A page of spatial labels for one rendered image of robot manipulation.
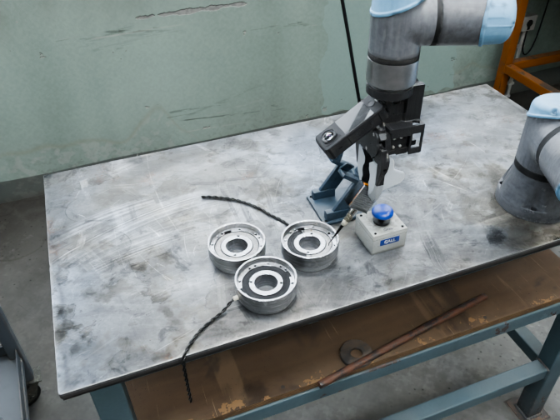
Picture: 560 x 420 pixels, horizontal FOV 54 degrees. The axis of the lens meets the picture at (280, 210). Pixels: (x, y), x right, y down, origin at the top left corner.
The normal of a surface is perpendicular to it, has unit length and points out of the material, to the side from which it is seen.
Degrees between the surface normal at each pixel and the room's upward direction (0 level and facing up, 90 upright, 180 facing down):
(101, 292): 0
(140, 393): 0
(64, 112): 90
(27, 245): 0
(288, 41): 90
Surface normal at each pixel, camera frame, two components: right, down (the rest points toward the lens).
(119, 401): 0.36, 0.58
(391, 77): -0.18, 0.62
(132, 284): -0.02, -0.78
